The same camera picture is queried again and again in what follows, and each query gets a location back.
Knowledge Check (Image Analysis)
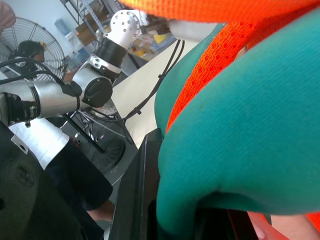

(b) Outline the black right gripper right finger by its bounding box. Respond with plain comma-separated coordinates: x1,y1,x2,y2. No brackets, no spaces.
194,207,237,240

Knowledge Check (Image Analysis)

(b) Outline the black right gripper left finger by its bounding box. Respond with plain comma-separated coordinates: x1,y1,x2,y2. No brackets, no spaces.
111,127,166,240

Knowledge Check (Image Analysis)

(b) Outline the white box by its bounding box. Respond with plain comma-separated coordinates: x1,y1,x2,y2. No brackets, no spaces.
169,20,221,43

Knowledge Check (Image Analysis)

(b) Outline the orange mesh fabric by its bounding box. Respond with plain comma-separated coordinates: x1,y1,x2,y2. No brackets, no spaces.
119,0,320,240

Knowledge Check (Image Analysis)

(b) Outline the metal storage shelf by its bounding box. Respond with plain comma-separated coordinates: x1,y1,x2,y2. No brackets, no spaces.
59,0,177,60

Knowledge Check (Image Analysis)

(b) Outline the person in white shirt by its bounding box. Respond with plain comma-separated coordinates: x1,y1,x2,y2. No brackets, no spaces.
8,117,116,240

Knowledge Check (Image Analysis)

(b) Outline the white water dispenser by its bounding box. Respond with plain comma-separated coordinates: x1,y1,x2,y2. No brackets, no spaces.
54,17,85,57

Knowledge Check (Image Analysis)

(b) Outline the black rounded housing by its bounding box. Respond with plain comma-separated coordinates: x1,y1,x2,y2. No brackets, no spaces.
0,121,85,240

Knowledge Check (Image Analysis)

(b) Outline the round metal cage fan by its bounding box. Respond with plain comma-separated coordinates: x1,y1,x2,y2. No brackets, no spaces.
0,16,66,82

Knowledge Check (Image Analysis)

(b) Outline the person with black hair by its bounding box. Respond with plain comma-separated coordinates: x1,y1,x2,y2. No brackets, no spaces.
17,39,76,82

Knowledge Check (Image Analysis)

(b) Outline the black cable with zip ties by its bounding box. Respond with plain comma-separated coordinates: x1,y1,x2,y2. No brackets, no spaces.
89,39,186,145

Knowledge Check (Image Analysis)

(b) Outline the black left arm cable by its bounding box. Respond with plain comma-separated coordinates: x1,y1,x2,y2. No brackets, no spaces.
0,56,66,87

